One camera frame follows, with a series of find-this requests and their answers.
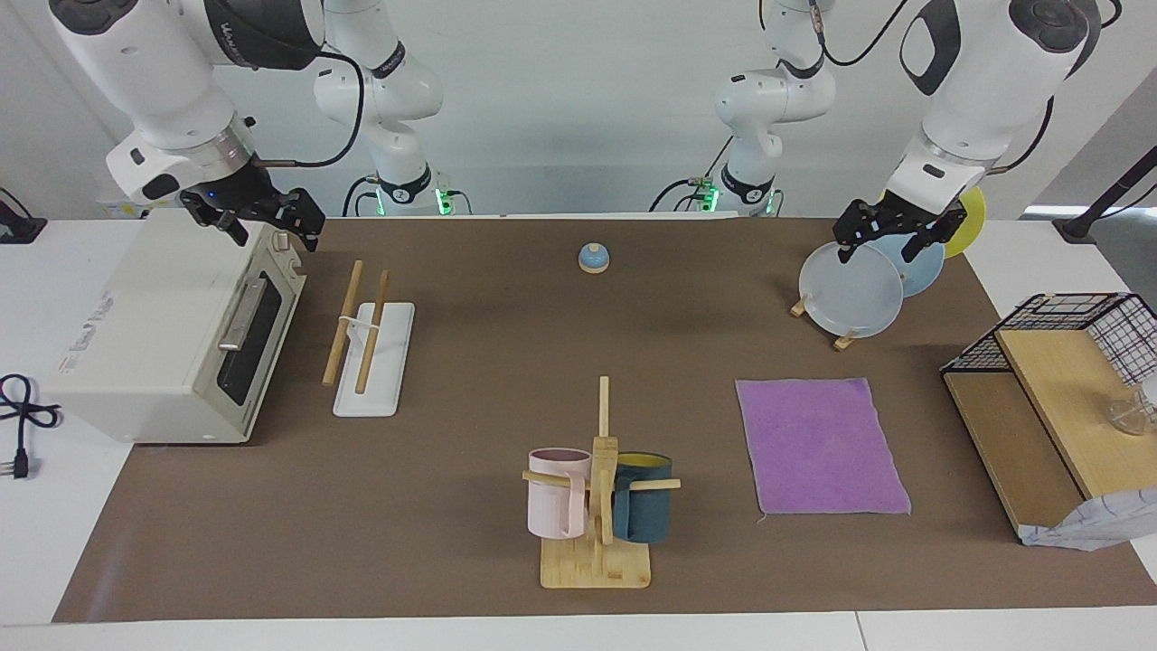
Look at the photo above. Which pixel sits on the white power box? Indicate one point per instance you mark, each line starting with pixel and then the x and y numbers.
pixel 117 210

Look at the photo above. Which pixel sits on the clear glass cup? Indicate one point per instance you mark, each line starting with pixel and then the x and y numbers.
pixel 1130 414

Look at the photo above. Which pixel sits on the cream toaster oven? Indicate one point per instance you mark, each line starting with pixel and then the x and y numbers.
pixel 145 344

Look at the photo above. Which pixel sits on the pink mug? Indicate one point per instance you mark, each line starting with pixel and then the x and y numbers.
pixel 553 506

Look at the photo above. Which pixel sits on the small blue bell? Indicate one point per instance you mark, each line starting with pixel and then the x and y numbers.
pixel 594 259

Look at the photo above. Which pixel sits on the yellow plate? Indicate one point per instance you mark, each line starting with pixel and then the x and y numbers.
pixel 974 221

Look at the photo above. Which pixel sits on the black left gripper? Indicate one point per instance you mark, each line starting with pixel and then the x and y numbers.
pixel 904 217

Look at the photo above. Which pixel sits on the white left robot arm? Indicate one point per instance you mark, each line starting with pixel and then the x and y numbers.
pixel 976 81

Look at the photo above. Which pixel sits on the wooden shelf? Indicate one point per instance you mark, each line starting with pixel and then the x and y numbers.
pixel 1058 407

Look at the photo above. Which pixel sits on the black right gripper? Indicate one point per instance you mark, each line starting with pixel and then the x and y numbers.
pixel 244 194

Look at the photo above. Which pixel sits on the black clamp mount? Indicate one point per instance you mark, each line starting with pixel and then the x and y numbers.
pixel 18 226

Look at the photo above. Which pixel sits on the dark teal mug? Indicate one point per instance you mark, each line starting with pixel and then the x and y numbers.
pixel 646 511

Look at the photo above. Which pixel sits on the grey plate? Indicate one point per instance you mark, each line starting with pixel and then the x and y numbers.
pixel 850 294

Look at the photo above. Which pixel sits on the brown table mat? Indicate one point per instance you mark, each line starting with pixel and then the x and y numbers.
pixel 452 506

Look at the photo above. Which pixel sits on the wooden mug tree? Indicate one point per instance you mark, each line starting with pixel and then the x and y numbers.
pixel 597 565

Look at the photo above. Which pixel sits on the light blue plate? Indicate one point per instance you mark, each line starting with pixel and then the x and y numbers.
pixel 922 271

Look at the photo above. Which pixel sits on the wooden plate rack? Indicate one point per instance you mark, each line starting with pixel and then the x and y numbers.
pixel 845 343

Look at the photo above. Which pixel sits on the white rack with wooden bars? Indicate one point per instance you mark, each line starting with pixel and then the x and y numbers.
pixel 375 362

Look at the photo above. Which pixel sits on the purple and grey towel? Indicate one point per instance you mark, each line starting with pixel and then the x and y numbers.
pixel 818 448

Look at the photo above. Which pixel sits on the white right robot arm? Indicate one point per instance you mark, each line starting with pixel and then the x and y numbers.
pixel 154 72

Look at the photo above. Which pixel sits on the marbled paper sheet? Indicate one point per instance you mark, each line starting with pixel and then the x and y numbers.
pixel 1103 524

